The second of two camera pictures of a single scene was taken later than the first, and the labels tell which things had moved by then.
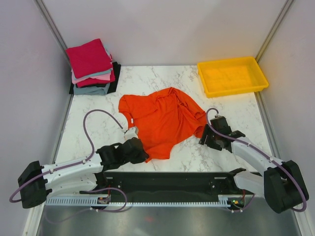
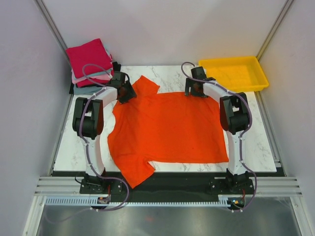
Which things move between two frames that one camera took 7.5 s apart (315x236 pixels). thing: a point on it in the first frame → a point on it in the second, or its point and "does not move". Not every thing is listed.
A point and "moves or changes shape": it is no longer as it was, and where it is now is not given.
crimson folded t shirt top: x=89 y=59 does not move
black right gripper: x=207 y=130 → x=190 y=83
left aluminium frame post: x=52 y=27 does not move
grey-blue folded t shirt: x=96 y=90 does not move
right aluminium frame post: x=275 y=26 does not move
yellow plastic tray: x=232 y=76 does not move
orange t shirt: x=163 y=119 moves or changes shape
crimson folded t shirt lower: x=93 y=81 does not move
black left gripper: x=142 y=156 → x=131 y=94
